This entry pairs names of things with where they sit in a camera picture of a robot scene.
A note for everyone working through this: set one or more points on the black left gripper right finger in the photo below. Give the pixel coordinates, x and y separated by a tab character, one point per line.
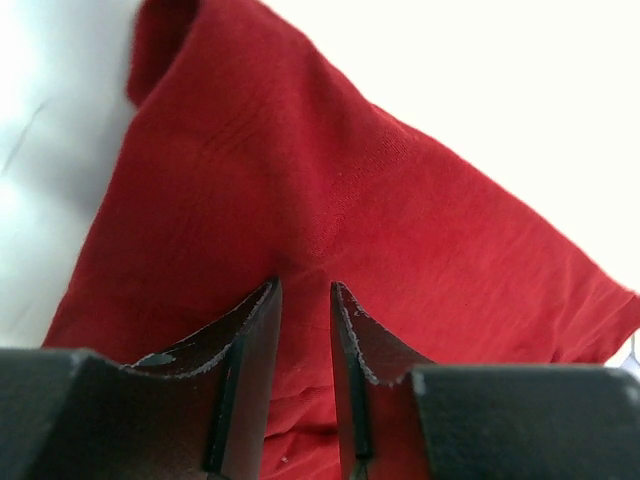
401	416

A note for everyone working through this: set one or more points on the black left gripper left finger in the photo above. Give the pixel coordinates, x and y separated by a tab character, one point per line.
195	410

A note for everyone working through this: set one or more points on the dark red t shirt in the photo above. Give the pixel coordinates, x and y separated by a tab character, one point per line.
249	156

